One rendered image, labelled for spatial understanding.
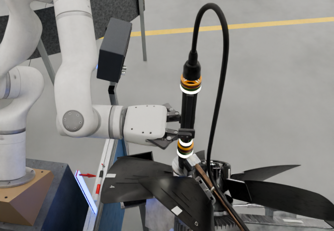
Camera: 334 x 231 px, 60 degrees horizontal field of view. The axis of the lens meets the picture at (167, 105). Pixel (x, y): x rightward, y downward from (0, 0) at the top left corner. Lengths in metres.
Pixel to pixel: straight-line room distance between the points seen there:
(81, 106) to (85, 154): 1.87
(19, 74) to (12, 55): 0.11
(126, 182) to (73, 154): 1.58
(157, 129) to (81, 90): 0.19
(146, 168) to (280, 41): 2.93
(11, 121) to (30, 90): 0.13
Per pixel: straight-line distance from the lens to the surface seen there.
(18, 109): 1.17
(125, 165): 1.04
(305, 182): 2.53
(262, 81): 3.11
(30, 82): 1.16
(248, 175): 1.09
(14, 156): 1.20
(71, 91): 0.65
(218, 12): 0.45
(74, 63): 0.71
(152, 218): 1.15
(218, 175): 0.92
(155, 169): 1.00
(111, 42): 1.38
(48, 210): 1.30
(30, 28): 1.00
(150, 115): 0.71
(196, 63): 0.57
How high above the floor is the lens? 2.06
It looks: 49 degrees down
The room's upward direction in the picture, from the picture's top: straight up
